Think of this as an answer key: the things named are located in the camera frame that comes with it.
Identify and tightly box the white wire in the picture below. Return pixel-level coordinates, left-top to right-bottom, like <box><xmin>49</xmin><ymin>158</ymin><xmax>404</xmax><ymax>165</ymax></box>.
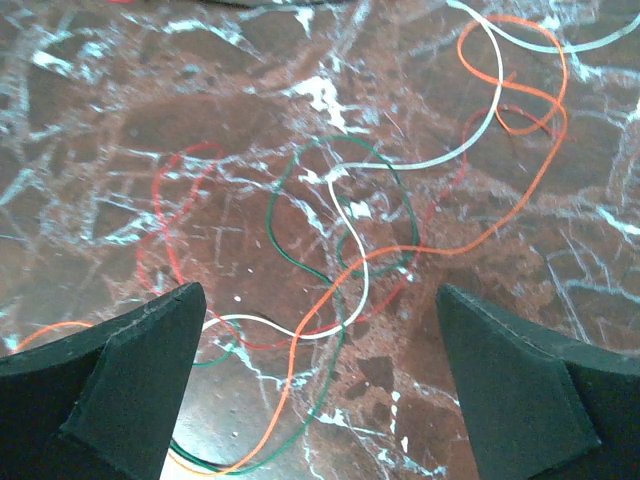
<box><xmin>199</xmin><ymin>0</ymin><xmax>640</xmax><ymax>342</ymax></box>

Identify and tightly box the orange wire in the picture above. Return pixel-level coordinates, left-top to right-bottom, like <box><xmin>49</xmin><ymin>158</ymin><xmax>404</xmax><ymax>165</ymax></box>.
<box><xmin>12</xmin><ymin>14</ymin><xmax>570</xmax><ymax>476</ymax></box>

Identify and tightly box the green wire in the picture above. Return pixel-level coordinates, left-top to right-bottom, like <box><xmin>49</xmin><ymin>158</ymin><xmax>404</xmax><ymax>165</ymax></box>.
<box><xmin>169</xmin><ymin>135</ymin><xmax>420</xmax><ymax>476</ymax></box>

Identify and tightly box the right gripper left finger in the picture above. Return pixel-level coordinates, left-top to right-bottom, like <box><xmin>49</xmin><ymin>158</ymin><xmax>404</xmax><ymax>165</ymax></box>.
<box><xmin>1</xmin><ymin>282</ymin><xmax>206</xmax><ymax>480</ymax></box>

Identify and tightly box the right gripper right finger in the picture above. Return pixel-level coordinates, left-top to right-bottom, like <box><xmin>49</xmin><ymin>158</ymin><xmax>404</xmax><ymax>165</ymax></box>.
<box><xmin>436</xmin><ymin>284</ymin><xmax>639</xmax><ymax>479</ymax></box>

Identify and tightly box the red wire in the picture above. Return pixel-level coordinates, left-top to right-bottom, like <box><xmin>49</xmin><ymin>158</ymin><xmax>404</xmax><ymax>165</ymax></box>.
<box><xmin>137</xmin><ymin>104</ymin><xmax>576</xmax><ymax>351</ymax></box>

